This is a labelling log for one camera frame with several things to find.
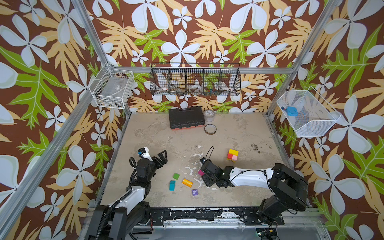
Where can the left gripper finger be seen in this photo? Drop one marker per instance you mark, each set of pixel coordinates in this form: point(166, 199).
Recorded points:
point(159, 164)
point(162, 158)

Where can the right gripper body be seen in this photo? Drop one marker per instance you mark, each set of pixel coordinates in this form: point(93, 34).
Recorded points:
point(208, 169)

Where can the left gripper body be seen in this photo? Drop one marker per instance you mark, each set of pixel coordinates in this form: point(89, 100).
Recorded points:
point(152, 171)

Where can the purple number cube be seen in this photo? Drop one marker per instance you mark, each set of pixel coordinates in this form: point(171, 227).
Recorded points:
point(195, 192)

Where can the yellow block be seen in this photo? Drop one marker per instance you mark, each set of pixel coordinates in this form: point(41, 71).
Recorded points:
point(233, 152)

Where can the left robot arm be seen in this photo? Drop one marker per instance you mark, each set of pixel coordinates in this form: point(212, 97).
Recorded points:
point(117, 220)

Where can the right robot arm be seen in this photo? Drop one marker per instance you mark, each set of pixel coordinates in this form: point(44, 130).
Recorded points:
point(289, 189)

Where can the green cube block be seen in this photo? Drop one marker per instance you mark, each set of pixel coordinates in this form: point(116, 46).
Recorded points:
point(176, 176)

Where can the teal wood block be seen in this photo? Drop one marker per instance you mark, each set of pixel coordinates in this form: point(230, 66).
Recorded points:
point(172, 185)

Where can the orange cylinder block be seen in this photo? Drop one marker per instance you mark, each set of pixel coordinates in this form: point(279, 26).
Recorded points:
point(187, 183)

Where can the brown tape roll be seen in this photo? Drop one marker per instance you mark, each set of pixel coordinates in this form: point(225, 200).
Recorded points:
point(210, 129)

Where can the black tool case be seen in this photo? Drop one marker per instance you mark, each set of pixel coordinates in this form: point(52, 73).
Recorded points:
point(186, 118)

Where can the white tape roll in basket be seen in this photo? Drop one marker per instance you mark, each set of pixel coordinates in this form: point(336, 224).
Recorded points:
point(195, 89)

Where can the blue object in basket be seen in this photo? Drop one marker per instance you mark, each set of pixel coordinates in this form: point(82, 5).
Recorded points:
point(292, 111)

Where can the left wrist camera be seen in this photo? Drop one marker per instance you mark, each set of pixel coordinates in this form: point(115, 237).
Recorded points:
point(144, 154)

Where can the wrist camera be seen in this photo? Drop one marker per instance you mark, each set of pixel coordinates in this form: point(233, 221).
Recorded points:
point(144, 154)
point(202, 160)

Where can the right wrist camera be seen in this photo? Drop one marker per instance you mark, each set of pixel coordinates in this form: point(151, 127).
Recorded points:
point(202, 160)

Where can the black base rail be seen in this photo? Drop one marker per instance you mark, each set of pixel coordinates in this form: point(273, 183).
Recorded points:
point(246, 215)

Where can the black wire basket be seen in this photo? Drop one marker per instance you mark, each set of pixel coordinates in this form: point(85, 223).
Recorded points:
point(216, 79)

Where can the white wire basket left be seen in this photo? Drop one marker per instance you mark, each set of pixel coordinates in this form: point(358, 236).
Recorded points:
point(111, 87)

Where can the white wire basket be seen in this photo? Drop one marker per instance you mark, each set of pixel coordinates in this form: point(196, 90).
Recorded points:
point(316, 115)
point(111, 87)

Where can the white wire basket right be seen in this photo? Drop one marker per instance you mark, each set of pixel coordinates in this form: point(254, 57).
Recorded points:
point(316, 115)

